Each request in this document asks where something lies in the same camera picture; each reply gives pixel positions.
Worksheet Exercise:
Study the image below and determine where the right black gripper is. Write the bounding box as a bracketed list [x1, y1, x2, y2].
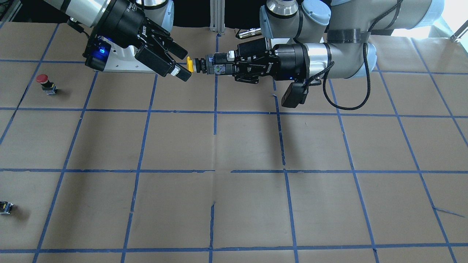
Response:
[92, 0, 192, 81]

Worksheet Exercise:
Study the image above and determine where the red push button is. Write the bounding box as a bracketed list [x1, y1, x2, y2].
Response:
[35, 74, 57, 95]

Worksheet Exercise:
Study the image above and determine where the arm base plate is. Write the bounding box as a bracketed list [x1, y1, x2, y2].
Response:
[103, 43, 154, 73]

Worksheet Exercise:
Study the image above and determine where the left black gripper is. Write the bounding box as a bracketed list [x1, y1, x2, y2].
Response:
[229, 37, 308, 84]

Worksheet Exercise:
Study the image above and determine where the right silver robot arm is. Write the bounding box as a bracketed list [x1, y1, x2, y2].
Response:
[48, 0, 192, 81]

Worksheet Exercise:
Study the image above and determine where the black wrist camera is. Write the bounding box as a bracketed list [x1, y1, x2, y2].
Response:
[281, 82, 309, 108]
[83, 35, 112, 72]

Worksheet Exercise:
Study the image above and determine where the aluminium frame post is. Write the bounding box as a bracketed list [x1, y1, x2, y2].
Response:
[210, 0, 225, 35]

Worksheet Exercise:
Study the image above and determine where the yellow push button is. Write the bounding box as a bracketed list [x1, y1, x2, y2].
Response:
[186, 52, 236, 76]

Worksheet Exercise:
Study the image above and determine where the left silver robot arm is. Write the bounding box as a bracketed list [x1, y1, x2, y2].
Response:
[225, 0, 445, 84]

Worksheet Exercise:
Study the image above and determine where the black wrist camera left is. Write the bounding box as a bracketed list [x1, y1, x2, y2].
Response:
[281, 82, 309, 108]

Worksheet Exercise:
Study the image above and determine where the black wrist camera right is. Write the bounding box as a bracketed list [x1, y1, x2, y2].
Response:
[83, 35, 112, 72]

